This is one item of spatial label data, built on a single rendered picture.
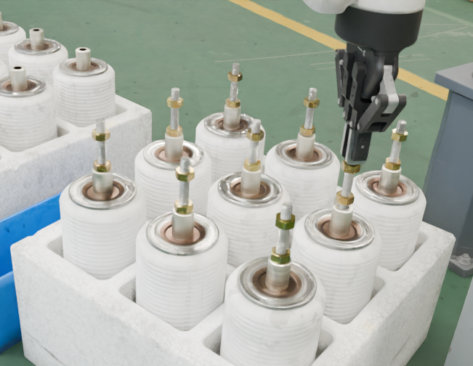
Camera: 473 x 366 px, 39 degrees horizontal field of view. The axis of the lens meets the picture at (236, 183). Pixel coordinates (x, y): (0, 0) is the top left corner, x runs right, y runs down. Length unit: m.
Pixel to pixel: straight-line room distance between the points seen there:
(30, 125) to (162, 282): 0.41
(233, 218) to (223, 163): 0.16
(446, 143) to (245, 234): 0.45
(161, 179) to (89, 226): 0.12
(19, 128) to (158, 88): 0.70
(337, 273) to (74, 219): 0.29
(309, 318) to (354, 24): 0.26
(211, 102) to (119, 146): 0.54
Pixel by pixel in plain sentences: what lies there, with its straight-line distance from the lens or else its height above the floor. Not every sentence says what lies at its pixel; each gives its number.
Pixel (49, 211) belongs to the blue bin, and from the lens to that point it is 1.00.
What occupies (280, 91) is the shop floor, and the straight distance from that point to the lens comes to 1.68.
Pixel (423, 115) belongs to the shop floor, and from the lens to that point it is 1.67.
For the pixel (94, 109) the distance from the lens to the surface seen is 1.07.
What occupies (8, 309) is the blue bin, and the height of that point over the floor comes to 0.07.
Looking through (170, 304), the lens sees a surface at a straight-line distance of 0.69.
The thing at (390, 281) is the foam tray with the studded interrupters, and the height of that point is 0.18.
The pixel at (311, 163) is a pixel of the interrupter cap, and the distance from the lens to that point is 0.83.
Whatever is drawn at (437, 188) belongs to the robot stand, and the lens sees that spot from 1.12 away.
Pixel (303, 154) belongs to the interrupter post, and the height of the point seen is 0.26.
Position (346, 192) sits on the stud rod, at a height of 0.30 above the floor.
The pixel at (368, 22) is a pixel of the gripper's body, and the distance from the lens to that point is 0.59.
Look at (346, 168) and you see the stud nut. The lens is 0.67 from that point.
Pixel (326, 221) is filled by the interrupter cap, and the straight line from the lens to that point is 0.73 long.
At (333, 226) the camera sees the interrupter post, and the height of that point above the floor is 0.26.
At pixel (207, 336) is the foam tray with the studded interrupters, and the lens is 0.68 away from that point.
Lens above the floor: 0.65
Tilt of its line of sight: 31 degrees down
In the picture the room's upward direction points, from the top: 5 degrees clockwise
